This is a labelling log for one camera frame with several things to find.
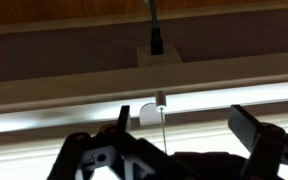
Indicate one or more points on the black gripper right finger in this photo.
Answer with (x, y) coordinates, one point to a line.
(266, 142)

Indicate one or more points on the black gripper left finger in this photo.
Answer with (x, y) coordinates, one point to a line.
(81, 154)

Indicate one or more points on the grey roller window shade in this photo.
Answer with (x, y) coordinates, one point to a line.
(59, 132)

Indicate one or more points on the white window frame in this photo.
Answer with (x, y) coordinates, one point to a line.
(97, 97)

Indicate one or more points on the white wall outlet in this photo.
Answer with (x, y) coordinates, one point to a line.
(146, 59)

